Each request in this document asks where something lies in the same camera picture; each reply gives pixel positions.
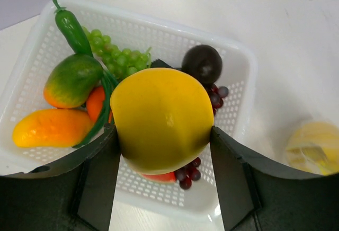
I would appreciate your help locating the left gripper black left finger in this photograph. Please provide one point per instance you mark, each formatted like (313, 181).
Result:
(75, 192)

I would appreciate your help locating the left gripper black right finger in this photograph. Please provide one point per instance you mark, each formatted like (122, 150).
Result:
(257, 193)

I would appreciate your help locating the clear zip bag teal zipper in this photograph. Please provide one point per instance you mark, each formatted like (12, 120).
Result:
(313, 148)

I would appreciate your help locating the white perforated plastic basket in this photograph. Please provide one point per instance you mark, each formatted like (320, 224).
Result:
(45, 47)

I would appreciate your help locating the dark grape bunch toy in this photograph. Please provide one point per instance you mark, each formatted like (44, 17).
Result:
(189, 173)

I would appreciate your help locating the yellow orange mango toy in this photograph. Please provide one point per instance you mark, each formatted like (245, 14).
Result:
(61, 128)

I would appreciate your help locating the watermelon slice toy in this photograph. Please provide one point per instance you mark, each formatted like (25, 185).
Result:
(160, 178)

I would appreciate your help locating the orange carrot toy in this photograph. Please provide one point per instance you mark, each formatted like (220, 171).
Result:
(94, 102)

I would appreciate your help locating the green orange mango toy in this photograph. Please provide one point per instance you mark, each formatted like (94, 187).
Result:
(72, 80)

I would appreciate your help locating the green bean toy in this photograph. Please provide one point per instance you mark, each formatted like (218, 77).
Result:
(109, 83)

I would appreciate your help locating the green grape bunch toy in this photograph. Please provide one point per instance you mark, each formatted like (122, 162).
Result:
(121, 63)

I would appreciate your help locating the dark purple passionfruit toy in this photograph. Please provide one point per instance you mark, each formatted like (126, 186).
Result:
(204, 63)

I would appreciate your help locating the green chili pepper toy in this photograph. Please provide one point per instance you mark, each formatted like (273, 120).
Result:
(69, 26)

